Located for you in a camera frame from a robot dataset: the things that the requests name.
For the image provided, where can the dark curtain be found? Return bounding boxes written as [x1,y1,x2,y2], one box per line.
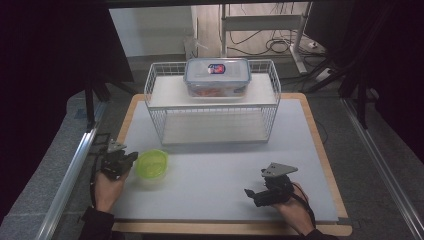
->
[304,0,424,165]
[0,0,135,228]

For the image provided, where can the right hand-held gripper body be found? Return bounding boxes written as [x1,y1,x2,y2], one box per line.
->
[260,161,299,205]

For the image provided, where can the grey table mat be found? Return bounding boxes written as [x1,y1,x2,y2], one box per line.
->
[111,98,340,224]

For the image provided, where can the black metal stand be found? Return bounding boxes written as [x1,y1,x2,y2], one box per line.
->
[83,78,113,132]

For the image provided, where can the white wire shelf rack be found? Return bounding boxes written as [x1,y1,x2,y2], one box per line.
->
[143,59,282,146]

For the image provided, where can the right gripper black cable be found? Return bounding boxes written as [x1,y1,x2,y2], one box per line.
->
[289,181,318,230]

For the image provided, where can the white metal desk frame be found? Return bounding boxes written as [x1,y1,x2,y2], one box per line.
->
[219,2,310,76]

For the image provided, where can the clear lidded food container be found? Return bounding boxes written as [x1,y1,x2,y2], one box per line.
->
[183,57,252,99]

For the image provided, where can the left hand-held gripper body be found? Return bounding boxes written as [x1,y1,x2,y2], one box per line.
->
[99,138,130,181]

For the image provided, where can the green lidded round container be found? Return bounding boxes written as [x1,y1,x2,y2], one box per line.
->
[134,148,170,188]

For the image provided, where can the person's left hand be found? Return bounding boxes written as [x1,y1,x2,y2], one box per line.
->
[93,169,130,214]

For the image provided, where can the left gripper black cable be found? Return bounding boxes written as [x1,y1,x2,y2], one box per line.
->
[88,154,102,208]

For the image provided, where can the person's right hand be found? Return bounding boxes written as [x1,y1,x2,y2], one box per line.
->
[271,182,316,236]

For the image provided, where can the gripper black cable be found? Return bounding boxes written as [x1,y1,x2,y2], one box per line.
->
[88,154,102,208]
[289,181,318,230]

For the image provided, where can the aluminium rail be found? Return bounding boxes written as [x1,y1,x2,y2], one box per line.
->
[34,101,108,240]
[342,97,424,240]

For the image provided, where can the white cabinet panel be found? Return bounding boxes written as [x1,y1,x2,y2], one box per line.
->
[109,5,198,58]

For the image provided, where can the white power strip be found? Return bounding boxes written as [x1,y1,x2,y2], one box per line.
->
[314,67,332,83]

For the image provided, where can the black floor cables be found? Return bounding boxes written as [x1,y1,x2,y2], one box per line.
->
[228,29,327,58]

